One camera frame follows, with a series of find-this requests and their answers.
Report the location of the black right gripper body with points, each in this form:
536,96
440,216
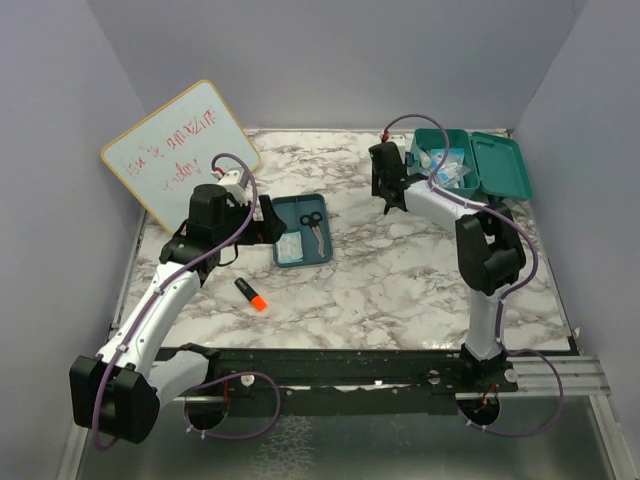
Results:
376,185

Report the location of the teal plaster sheet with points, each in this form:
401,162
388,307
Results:
289,248

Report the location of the teal divided tray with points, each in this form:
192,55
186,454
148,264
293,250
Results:
290,209

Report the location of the black handled scissors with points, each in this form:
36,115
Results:
312,220

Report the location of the blue alcohol pad sachets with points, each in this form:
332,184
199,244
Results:
452,172

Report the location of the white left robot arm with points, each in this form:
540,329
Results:
120,390

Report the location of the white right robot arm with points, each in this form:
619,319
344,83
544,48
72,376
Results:
489,251

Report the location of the teal medicine kit box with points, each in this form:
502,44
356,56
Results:
496,163

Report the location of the black orange highlighter marker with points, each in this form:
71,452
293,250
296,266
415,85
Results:
250,294

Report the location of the yellow framed whiteboard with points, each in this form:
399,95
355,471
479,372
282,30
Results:
164,157

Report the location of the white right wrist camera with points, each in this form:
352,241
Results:
400,140

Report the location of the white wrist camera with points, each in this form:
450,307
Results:
235,182
400,140

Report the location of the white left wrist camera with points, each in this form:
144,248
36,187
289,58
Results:
235,182

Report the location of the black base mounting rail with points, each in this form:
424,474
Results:
315,382

